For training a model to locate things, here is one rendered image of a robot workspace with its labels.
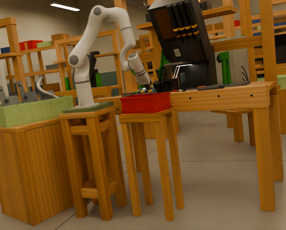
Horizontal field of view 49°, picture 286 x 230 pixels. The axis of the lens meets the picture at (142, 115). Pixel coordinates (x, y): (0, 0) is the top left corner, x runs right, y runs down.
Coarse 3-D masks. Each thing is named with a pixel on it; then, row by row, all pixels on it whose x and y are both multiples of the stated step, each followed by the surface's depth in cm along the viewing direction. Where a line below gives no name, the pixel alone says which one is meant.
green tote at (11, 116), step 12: (72, 96) 282; (0, 108) 248; (12, 108) 249; (24, 108) 255; (36, 108) 262; (48, 108) 268; (60, 108) 275; (0, 120) 255; (12, 120) 249; (24, 120) 255; (36, 120) 262
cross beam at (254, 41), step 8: (232, 40) 280; (240, 40) 276; (248, 40) 273; (256, 40) 270; (216, 48) 288; (224, 48) 284; (232, 48) 281; (240, 48) 279; (144, 56) 326; (152, 56) 321
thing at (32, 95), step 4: (20, 84) 281; (20, 88) 282; (20, 92) 281; (24, 92) 283; (28, 92) 286; (32, 92) 288; (28, 96) 284; (32, 96) 287; (36, 96) 290; (24, 100) 280; (28, 100) 283; (32, 100) 286
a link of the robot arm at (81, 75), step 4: (88, 60) 247; (84, 64) 241; (88, 64) 247; (76, 68) 247; (80, 68) 245; (84, 68) 245; (88, 68) 246; (76, 72) 245; (80, 72) 242; (84, 72) 242; (88, 72) 244; (76, 76) 239; (80, 76) 238; (84, 76) 239; (88, 76) 242; (76, 80) 239; (80, 80) 238; (84, 80) 239; (88, 80) 241
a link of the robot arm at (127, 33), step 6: (120, 30) 231; (126, 30) 228; (132, 30) 232; (126, 36) 229; (132, 36) 230; (126, 42) 231; (132, 42) 230; (126, 48) 232; (120, 54) 234; (120, 60) 235; (126, 60) 239; (126, 66) 235
